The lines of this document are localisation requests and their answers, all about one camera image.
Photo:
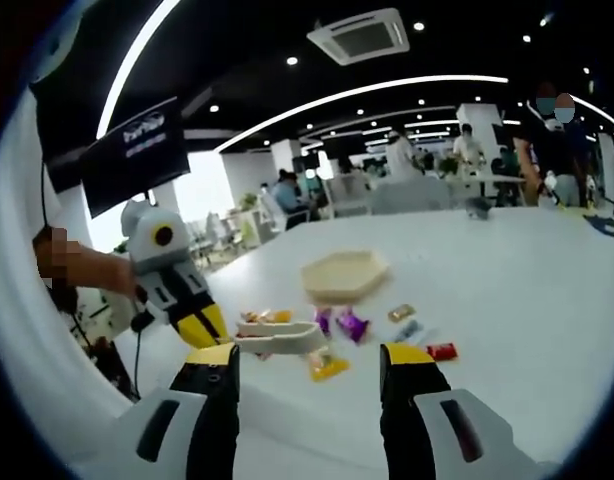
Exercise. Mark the yellow clear food packet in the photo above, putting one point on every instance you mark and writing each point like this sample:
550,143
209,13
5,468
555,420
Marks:
279,316

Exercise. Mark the small gold food candy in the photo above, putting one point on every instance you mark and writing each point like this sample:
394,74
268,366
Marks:
251,317

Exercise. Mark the small red food candy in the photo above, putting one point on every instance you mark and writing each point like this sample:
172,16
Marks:
442,351

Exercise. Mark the orange food packet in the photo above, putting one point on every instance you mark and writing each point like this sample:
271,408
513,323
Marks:
329,369

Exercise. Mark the person's white shirt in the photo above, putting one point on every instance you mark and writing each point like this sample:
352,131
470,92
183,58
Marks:
12,325

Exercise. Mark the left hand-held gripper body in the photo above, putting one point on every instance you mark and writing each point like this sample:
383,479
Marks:
147,250

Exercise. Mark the white ceiling air conditioner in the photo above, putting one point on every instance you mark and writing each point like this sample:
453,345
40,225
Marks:
357,37

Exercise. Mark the curved ceiling light strip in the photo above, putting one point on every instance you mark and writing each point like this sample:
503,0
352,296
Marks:
130,60
427,80

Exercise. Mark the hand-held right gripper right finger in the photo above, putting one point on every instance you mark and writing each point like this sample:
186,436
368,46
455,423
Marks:
402,430

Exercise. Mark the beige hexagonal container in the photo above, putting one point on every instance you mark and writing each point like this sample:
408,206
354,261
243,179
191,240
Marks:
344,272

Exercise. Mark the white worn device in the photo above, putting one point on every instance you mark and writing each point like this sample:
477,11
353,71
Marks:
52,45

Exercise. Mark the grey crumpled cloth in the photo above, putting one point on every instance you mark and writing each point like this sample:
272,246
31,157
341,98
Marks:
479,207

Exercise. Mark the white office chair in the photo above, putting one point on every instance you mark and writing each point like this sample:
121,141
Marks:
274,210
349,195

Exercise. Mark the small olive food packet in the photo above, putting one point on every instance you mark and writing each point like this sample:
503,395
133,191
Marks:
402,312

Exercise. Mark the green potted plant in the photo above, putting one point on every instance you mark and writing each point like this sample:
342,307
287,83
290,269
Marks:
449,166
248,201

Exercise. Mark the cream food tongs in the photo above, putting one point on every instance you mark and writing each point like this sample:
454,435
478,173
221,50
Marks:
287,344

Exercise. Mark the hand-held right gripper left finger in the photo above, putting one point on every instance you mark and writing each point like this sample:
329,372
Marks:
212,430

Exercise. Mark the purple food packet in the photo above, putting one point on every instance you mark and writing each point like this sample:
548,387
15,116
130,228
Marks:
324,322
352,325

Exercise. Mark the black hanging sign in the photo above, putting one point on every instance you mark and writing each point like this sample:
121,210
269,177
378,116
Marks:
134,155

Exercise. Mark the blue yellow cloth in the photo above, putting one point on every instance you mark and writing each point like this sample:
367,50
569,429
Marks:
604,225

